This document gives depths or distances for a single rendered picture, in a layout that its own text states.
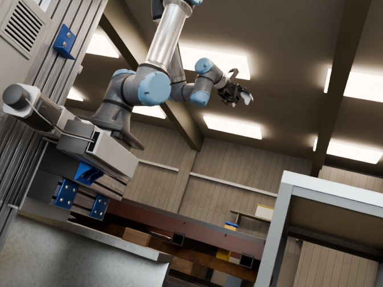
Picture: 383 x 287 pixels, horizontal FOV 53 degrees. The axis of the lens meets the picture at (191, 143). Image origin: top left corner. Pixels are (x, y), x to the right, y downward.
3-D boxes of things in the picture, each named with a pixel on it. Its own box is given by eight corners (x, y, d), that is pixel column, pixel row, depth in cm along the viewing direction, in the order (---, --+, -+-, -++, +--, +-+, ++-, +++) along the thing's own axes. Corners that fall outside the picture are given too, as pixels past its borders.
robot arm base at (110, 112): (117, 126, 133) (127, 101, 135) (81, 118, 138) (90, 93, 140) (133, 141, 147) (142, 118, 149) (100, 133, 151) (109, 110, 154)
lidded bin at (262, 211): (276, 224, 853) (278, 212, 860) (275, 221, 818) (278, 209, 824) (255, 218, 868) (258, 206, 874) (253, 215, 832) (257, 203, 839)
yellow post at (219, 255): (215, 267, 173) (227, 225, 178) (225, 271, 171) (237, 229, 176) (213, 267, 168) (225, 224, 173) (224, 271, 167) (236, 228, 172)
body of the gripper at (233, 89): (227, 106, 177) (212, 93, 169) (230, 90, 180) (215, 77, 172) (241, 103, 172) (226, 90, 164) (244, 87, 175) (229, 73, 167)
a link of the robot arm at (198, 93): (190, 108, 165) (198, 85, 168) (210, 107, 158) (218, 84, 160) (178, 99, 160) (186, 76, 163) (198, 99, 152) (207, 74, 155)
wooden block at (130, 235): (121, 239, 152) (125, 226, 153) (124, 240, 158) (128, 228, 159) (145, 246, 151) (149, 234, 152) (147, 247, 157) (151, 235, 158)
